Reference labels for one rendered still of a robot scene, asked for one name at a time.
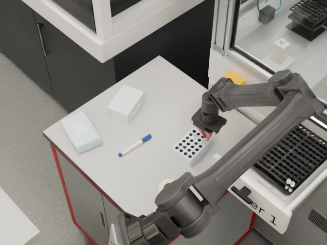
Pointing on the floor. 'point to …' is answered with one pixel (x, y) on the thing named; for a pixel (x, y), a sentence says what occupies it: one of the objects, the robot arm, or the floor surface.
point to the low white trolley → (146, 157)
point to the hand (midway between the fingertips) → (207, 135)
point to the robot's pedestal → (15, 224)
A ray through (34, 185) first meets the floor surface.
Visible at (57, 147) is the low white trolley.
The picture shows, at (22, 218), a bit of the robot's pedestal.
